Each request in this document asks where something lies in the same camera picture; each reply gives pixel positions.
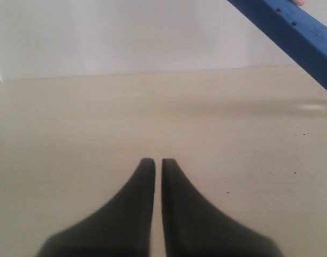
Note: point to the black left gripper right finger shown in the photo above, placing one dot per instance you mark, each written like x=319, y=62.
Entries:
x=195, y=227

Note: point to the person's bare hand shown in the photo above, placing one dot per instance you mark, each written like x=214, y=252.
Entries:
x=299, y=2

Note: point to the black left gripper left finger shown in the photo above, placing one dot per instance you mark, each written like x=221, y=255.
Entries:
x=119, y=228

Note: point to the blue ring binder notebook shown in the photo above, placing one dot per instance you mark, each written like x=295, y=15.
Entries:
x=298, y=34

